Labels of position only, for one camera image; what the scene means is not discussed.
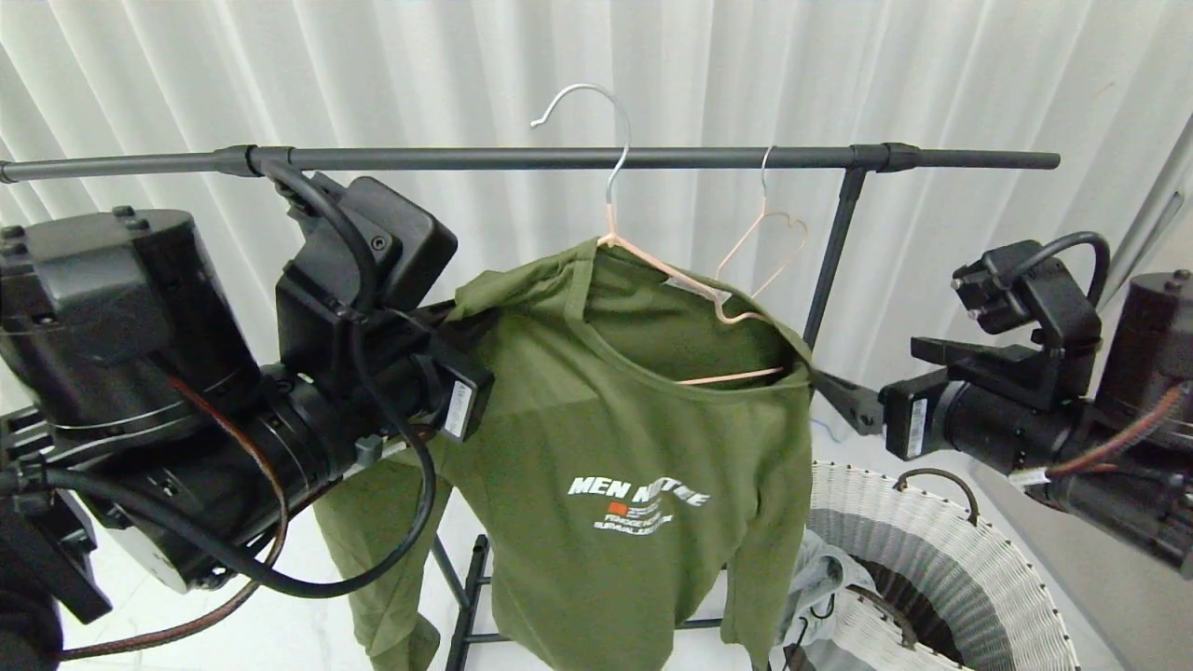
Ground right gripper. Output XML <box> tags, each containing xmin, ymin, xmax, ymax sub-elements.
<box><xmin>880</xmin><ymin>370</ymin><xmax>1084</xmax><ymax>473</ymax></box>

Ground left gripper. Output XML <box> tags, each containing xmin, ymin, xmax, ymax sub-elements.
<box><xmin>259</xmin><ymin>331</ymin><xmax>496</xmax><ymax>506</ymax></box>

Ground pale grey shorts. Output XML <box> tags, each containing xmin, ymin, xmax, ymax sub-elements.
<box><xmin>772</xmin><ymin>529</ymin><xmax>874</xmax><ymax>658</ymax></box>

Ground green printed shirt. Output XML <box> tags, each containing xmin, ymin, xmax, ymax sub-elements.
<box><xmin>312</xmin><ymin>238</ymin><xmax>817</xmax><ymax>671</ymax></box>

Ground pink clothes hanger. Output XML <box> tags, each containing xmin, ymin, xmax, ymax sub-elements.
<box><xmin>715</xmin><ymin>146</ymin><xmax>810</xmax><ymax>302</ymax></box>
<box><xmin>530</xmin><ymin>84</ymin><xmax>788</xmax><ymax>387</ymax></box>

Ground white laundry basket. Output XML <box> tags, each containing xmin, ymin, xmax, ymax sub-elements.
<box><xmin>781</xmin><ymin>463</ymin><xmax>1082</xmax><ymax>671</ymax></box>

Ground black clothes rack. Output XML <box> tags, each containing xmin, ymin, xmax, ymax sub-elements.
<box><xmin>0</xmin><ymin>143</ymin><xmax>1061</xmax><ymax>671</ymax></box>

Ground white curtain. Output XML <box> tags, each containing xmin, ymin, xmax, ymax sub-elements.
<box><xmin>0</xmin><ymin>0</ymin><xmax>1193</xmax><ymax>444</ymax></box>

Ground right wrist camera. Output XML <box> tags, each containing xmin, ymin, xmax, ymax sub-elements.
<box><xmin>911</xmin><ymin>240</ymin><xmax>1105</xmax><ymax>412</ymax></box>

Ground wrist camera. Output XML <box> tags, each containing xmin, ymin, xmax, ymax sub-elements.
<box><xmin>911</xmin><ymin>240</ymin><xmax>1105</xmax><ymax>412</ymax></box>
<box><xmin>276</xmin><ymin>172</ymin><xmax>459</xmax><ymax>376</ymax></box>

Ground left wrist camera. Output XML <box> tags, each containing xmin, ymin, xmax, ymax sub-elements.
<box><xmin>276</xmin><ymin>172</ymin><xmax>459</xmax><ymax>376</ymax></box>

